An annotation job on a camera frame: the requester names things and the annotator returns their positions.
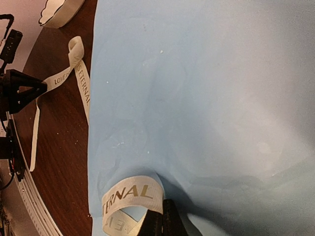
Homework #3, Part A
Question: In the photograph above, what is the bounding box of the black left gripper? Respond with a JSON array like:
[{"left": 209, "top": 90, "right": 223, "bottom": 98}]
[{"left": 0, "top": 69, "right": 47, "bottom": 118}]

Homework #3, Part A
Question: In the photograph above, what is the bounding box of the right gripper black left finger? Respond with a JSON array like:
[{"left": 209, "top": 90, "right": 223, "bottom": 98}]
[{"left": 137, "top": 210, "right": 163, "bottom": 236}]

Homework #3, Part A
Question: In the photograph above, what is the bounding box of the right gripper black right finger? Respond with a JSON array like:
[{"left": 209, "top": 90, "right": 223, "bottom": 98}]
[{"left": 162, "top": 199, "right": 188, "bottom": 236}]

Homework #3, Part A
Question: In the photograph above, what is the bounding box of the cream printed ribbon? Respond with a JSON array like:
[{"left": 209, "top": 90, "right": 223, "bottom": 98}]
[{"left": 44, "top": 36, "right": 164, "bottom": 236}]

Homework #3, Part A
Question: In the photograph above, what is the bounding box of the blue wrapping paper sheet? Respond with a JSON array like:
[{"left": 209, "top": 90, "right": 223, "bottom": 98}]
[{"left": 88, "top": 0, "right": 315, "bottom": 236}]

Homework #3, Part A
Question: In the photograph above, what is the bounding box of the white scalloped dish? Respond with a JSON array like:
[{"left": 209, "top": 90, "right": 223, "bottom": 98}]
[{"left": 38, "top": 0, "right": 85, "bottom": 29}]

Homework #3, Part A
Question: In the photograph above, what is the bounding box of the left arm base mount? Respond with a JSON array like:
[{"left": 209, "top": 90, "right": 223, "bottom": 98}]
[{"left": 0, "top": 119, "right": 26, "bottom": 182}]

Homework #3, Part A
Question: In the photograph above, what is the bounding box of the front aluminium rail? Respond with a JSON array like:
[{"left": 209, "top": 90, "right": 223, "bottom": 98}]
[{"left": 8, "top": 115, "right": 62, "bottom": 236}]

